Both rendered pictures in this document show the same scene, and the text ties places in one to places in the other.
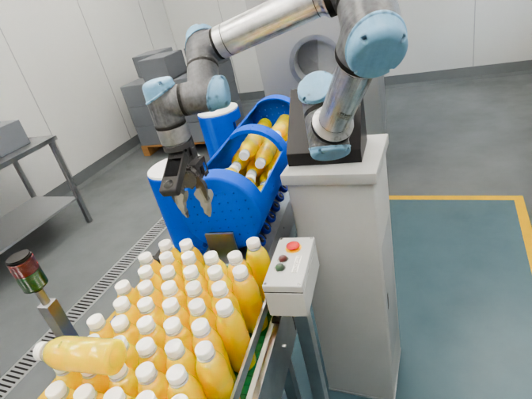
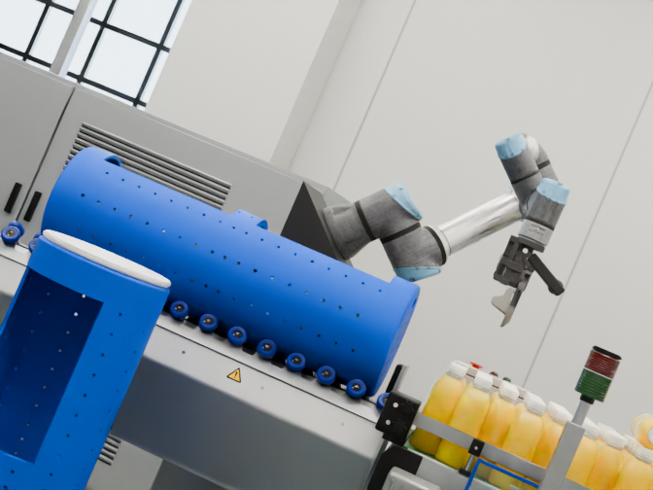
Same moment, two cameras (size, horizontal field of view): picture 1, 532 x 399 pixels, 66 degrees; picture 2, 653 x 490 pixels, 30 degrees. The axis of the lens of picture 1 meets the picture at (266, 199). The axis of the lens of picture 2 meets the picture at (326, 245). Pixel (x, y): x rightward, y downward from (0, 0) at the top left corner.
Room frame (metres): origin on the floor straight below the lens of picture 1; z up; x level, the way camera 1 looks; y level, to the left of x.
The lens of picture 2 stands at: (2.04, 2.90, 1.21)
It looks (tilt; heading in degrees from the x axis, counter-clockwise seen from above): 1 degrees up; 257
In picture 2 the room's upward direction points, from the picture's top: 23 degrees clockwise
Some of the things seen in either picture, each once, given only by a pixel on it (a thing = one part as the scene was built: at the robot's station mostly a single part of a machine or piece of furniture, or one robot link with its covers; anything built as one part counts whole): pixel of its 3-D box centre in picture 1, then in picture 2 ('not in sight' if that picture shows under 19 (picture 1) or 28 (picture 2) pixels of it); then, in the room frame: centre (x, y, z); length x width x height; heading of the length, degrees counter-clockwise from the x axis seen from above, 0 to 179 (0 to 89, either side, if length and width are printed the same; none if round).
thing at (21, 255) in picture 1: (32, 280); (592, 387); (0.92, 0.65, 1.18); 0.06 x 0.06 x 0.16
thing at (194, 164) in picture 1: (184, 162); (518, 264); (0.99, 0.18, 1.37); 0.09 x 0.08 x 0.12; 159
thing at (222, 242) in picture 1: (224, 247); (393, 388); (1.15, 0.17, 0.99); 0.10 x 0.02 x 0.12; 69
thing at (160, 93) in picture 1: (165, 103); (547, 203); (0.98, 0.18, 1.53); 0.09 x 0.08 x 0.11; 81
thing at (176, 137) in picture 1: (172, 134); (534, 234); (0.98, 0.18, 1.45); 0.08 x 0.08 x 0.05
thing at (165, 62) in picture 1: (183, 98); not in sight; (5.34, 0.73, 0.59); 1.20 x 0.80 x 1.19; 62
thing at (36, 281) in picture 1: (31, 279); (593, 385); (0.92, 0.65, 1.18); 0.06 x 0.06 x 0.05
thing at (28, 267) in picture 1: (23, 265); (601, 364); (0.92, 0.65, 1.23); 0.06 x 0.06 x 0.04
